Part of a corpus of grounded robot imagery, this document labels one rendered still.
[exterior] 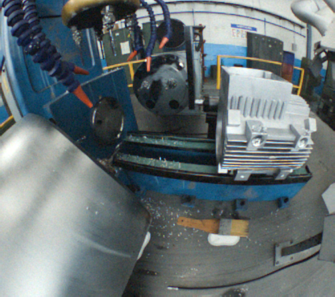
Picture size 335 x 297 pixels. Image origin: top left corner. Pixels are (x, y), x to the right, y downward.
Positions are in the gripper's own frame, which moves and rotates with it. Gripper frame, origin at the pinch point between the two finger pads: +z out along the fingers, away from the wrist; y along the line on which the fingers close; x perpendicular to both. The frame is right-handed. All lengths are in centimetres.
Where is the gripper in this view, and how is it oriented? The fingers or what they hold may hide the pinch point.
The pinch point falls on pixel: (328, 76)
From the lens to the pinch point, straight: 30.7
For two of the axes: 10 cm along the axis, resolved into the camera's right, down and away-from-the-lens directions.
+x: -8.8, -4.7, -0.4
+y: 2.7, -5.6, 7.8
